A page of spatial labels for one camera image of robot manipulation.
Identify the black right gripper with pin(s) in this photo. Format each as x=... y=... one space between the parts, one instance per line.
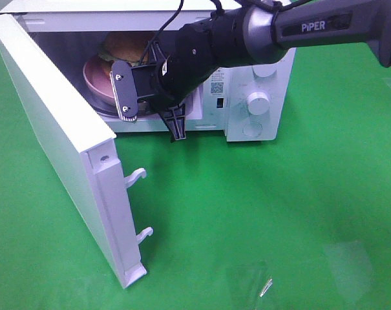
x=165 y=85

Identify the pink round plate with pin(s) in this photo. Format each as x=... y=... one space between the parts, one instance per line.
x=99 y=84

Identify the burger with lettuce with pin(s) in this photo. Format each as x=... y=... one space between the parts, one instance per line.
x=128 y=46

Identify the round door release button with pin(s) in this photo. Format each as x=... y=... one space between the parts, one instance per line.
x=252 y=129

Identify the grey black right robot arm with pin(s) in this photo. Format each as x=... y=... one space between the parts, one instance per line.
x=257 y=33

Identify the glass microwave turntable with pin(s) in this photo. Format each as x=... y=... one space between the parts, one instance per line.
x=193 y=107

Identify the white warning label sticker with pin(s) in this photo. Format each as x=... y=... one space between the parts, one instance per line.
x=216 y=83

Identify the white microwave oven body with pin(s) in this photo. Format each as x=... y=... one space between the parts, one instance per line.
x=245 y=102

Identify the white lower timer knob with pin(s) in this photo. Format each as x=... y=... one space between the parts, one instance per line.
x=258 y=103

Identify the white upper power knob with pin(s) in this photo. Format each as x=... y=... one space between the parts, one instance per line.
x=263 y=71

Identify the clear tape patch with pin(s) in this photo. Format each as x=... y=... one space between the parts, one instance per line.
x=246 y=280

